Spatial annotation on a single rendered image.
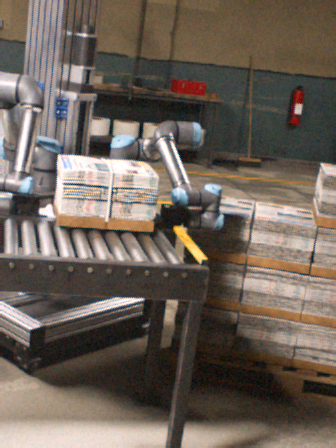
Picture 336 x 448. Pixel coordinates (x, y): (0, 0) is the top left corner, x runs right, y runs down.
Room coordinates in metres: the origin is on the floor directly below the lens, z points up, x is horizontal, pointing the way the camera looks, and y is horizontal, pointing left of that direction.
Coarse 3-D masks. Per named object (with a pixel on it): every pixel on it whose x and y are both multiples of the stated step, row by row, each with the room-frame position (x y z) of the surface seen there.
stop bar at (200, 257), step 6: (174, 228) 2.84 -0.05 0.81; (180, 228) 2.83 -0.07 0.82; (180, 234) 2.75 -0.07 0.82; (186, 234) 2.75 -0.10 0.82; (186, 240) 2.66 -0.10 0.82; (186, 246) 2.64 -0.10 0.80; (192, 246) 2.59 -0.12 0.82; (192, 252) 2.55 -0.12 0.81; (198, 252) 2.52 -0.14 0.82; (198, 258) 2.47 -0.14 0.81; (204, 258) 2.46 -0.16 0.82; (204, 264) 2.44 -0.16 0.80
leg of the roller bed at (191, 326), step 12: (192, 312) 2.39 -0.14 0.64; (192, 324) 2.39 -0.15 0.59; (192, 336) 2.40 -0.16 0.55; (180, 348) 2.42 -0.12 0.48; (192, 348) 2.40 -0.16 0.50; (180, 360) 2.40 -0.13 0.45; (192, 360) 2.40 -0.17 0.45; (180, 372) 2.39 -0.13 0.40; (192, 372) 2.40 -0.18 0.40; (180, 384) 2.39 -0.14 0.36; (180, 396) 2.39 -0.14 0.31; (180, 408) 2.39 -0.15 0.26; (180, 420) 2.40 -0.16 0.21; (168, 432) 2.42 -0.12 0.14; (180, 432) 2.40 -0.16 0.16; (168, 444) 2.40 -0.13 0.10; (180, 444) 2.40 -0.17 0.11
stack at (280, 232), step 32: (224, 224) 3.18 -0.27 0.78; (256, 224) 3.16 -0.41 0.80; (288, 224) 3.15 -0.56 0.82; (192, 256) 3.21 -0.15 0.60; (288, 256) 3.14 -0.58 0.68; (320, 256) 3.13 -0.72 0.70; (224, 288) 3.17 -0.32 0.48; (256, 288) 3.15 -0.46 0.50; (288, 288) 3.14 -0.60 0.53; (320, 288) 3.12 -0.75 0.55; (224, 320) 3.18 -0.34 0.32; (256, 320) 3.15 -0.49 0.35; (288, 320) 3.15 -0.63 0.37; (288, 352) 3.13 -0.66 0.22; (320, 352) 3.12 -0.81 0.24; (256, 384) 3.15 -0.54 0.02; (288, 384) 3.13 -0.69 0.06
